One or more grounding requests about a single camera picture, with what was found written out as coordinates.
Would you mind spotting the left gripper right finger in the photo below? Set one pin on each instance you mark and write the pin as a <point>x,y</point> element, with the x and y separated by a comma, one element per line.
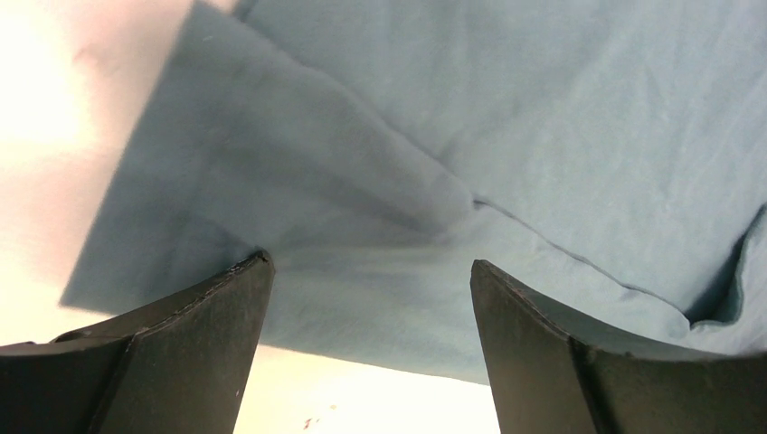
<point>554,369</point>

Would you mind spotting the blue-grey t shirt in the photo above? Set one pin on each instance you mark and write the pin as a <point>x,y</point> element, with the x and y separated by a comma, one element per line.
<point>608,154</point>

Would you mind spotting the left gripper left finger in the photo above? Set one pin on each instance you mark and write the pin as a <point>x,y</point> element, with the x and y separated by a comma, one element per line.
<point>176,365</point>

